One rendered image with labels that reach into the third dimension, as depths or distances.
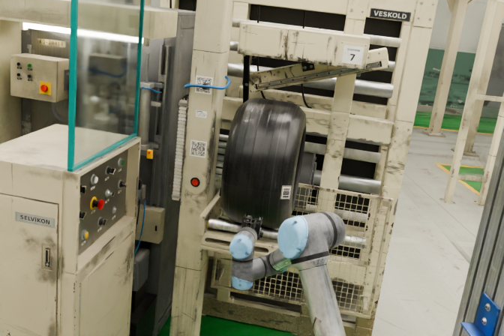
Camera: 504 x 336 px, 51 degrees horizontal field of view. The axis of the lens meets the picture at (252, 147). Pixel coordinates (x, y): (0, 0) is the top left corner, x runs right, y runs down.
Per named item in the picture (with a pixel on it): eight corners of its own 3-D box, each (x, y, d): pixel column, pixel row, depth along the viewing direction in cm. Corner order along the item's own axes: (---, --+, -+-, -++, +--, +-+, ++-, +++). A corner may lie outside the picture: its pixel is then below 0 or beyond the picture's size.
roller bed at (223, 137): (202, 186, 282) (206, 133, 274) (208, 178, 296) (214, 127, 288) (237, 192, 279) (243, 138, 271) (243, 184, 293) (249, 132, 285)
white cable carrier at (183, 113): (172, 199, 245) (179, 99, 232) (175, 196, 249) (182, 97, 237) (181, 201, 244) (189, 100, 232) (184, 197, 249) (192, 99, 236)
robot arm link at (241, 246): (227, 262, 178) (228, 237, 177) (234, 251, 189) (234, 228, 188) (250, 263, 177) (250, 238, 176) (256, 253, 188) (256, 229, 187)
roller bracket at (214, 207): (196, 236, 233) (199, 216, 230) (218, 205, 271) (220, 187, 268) (204, 237, 233) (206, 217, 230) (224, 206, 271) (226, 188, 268)
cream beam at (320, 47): (236, 54, 248) (239, 22, 244) (246, 50, 272) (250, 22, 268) (365, 71, 239) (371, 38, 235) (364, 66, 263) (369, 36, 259)
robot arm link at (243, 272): (265, 286, 186) (265, 256, 185) (239, 293, 179) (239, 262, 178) (252, 279, 192) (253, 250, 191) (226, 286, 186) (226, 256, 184)
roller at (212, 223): (205, 218, 234) (208, 216, 239) (205, 228, 235) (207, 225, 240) (283, 232, 229) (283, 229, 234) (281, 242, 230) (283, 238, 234)
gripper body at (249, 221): (264, 217, 203) (259, 225, 191) (261, 238, 204) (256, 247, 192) (244, 213, 204) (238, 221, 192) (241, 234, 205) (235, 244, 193)
